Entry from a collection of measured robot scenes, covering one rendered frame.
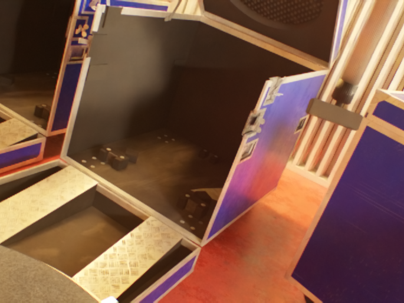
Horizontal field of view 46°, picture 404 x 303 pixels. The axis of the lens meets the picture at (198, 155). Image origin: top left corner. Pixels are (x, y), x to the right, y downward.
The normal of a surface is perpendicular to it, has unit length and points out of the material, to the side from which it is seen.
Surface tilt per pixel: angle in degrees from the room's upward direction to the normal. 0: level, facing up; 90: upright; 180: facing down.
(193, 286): 0
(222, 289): 0
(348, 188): 90
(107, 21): 90
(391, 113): 90
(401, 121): 90
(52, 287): 0
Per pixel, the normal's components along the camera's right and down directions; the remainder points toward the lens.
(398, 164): -0.69, 0.07
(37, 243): 0.31, -0.86
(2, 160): 0.83, 0.45
